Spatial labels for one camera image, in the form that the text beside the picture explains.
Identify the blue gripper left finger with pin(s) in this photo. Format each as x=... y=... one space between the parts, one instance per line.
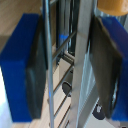
x=20 y=66

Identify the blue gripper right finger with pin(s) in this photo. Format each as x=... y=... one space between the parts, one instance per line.
x=110 y=66

